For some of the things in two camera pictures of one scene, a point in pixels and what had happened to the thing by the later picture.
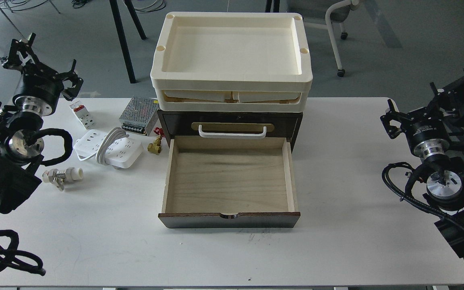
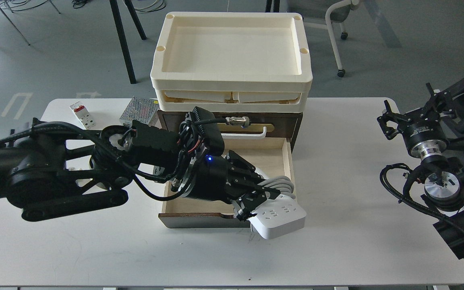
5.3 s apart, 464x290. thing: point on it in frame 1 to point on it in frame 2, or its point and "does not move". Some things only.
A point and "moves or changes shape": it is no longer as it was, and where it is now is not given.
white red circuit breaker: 84,114 does not move
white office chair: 338,11 does not move
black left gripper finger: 21,56 to 237,161
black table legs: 115,11 does not move
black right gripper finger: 394,122 does not move
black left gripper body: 40,82 to 211,177
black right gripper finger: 446,102 does not move
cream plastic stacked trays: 231,62 does not move
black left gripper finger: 72,92 to 250,203
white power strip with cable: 115,148 moves or changes shape
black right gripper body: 426,124 does not move
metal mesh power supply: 138,115 does not move
